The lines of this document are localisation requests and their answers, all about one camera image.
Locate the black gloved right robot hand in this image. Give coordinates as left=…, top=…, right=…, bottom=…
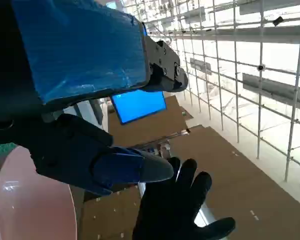
left=132, top=157, right=236, bottom=240

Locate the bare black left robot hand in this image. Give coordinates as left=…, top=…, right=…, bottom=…
left=0, top=0, right=189, bottom=197

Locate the pink bowl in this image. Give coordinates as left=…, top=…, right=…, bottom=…
left=0, top=146, right=78, bottom=240

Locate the monitor with blue screen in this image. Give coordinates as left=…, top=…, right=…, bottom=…
left=111, top=90, right=168, bottom=125

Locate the grey rectangular panel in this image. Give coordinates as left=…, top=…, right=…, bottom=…
left=241, top=72, right=300, bottom=110
left=189, top=57, right=213, bottom=76

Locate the white lattice frame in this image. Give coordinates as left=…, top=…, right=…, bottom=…
left=129, top=0, right=300, bottom=187

